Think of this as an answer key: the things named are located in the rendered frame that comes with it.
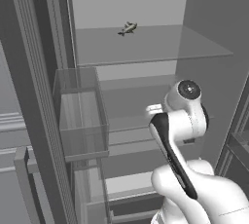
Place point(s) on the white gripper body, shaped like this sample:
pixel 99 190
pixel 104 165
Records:
pixel 153 108

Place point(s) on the grey panelled cupboard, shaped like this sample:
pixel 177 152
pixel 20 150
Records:
pixel 8 156

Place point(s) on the grey fish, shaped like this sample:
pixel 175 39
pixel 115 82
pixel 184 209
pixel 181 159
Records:
pixel 129 28

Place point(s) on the clear fridge door bin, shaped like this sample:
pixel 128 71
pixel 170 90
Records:
pixel 240 145
pixel 94 195
pixel 81 114

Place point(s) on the grey fridge drawer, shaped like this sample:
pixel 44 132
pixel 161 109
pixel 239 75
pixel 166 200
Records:
pixel 129 198

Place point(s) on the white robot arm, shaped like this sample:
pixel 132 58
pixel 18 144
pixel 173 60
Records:
pixel 191 189

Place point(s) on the clear glass fridge shelf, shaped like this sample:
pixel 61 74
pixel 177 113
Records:
pixel 129 104
pixel 146 44

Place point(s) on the grey fridge door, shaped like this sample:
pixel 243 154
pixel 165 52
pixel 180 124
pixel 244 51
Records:
pixel 238 137
pixel 32 72

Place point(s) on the grey fridge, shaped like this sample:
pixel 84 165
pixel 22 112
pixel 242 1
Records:
pixel 201 13

